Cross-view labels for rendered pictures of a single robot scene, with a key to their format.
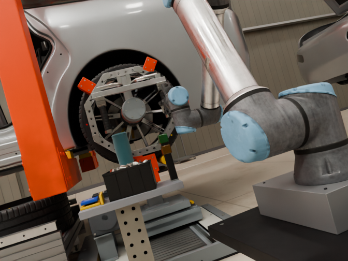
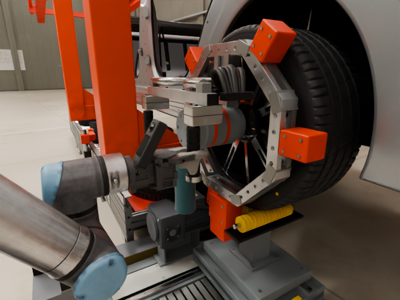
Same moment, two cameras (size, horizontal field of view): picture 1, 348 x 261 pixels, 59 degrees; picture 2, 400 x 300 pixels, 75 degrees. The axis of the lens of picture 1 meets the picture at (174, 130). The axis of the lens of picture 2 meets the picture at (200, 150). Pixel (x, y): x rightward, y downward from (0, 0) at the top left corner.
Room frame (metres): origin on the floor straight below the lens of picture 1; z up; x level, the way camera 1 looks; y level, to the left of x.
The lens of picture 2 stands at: (1.53, -0.62, 1.03)
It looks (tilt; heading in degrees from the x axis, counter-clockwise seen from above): 17 degrees down; 71
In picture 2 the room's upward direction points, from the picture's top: straight up
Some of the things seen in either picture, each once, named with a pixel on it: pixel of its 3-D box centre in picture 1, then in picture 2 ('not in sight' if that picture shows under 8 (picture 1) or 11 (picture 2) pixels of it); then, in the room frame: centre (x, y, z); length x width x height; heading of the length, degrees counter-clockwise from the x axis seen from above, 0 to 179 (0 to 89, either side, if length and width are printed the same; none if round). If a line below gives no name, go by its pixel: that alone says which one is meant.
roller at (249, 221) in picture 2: (163, 159); (265, 215); (2.04, 0.12, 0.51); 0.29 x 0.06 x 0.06; 12
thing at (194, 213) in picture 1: (159, 218); (252, 271); (2.09, 0.25, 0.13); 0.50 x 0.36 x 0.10; 102
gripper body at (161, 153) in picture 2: (170, 104); (150, 169); (1.61, -0.02, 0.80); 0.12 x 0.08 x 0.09; 12
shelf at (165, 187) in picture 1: (131, 197); (63, 251); (1.33, 0.25, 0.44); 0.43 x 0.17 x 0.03; 102
